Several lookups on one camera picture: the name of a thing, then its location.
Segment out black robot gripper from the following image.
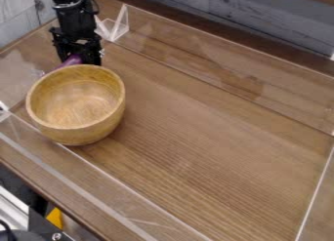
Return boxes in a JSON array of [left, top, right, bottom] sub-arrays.
[[50, 0, 102, 65]]

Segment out purple toy eggplant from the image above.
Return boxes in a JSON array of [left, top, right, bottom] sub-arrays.
[[55, 54, 83, 70]]

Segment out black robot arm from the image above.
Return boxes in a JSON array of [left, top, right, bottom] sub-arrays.
[[50, 0, 102, 66]]

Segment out brown wooden bowl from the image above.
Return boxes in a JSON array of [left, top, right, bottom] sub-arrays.
[[27, 64, 126, 145]]

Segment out yellow black equipment base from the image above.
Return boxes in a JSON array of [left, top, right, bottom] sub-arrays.
[[0, 163, 106, 241]]

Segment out clear acrylic table enclosure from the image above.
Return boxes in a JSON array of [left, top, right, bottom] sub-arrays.
[[0, 0, 334, 241]]

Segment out black cable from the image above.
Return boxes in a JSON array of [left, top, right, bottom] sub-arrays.
[[0, 220, 17, 241]]

